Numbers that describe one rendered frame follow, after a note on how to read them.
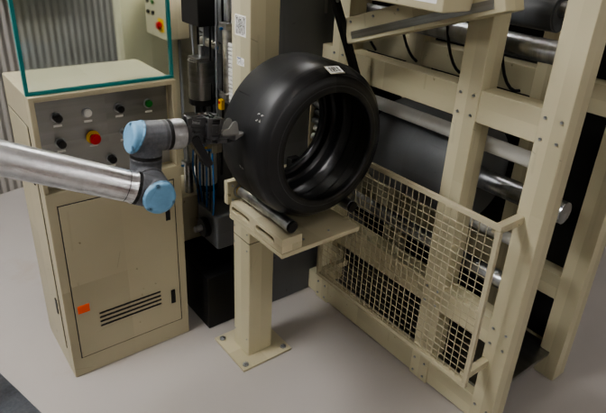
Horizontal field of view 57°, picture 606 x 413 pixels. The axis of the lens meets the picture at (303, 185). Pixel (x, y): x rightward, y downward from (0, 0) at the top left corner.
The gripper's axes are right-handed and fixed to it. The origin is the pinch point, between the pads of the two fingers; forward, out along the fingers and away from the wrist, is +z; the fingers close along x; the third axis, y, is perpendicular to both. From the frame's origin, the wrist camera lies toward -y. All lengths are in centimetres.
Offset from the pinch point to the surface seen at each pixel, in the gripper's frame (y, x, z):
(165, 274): -85, 57, 5
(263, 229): -36.6, 0.0, 14.1
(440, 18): 43, -26, 54
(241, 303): -93, 32, 31
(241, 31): 28.2, 31.2, 16.7
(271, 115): 8.7, -8.7, 5.3
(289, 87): 17.5, -8.1, 11.4
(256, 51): 22.1, 25.3, 20.3
